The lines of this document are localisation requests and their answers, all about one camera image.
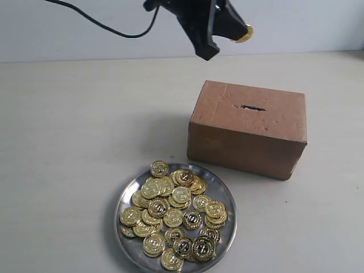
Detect gold coin bottom front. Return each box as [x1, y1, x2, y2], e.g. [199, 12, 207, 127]
[161, 248, 184, 271]

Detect brown cardboard slot box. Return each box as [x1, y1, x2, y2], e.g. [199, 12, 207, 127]
[187, 80, 307, 180]

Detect gold coin right stack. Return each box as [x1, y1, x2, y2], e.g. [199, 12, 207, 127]
[205, 200, 225, 219]

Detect gold coin top pile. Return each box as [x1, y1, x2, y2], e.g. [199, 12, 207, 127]
[175, 169, 194, 187]

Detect black cable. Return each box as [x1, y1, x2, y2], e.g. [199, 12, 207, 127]
[44, 0, 160, 39]

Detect gold coin on plate rim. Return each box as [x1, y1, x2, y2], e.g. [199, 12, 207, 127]
[150, 160, 169, 178]

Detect round steel plate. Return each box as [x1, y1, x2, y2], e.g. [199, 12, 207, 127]
[113, 162, 237, 272]

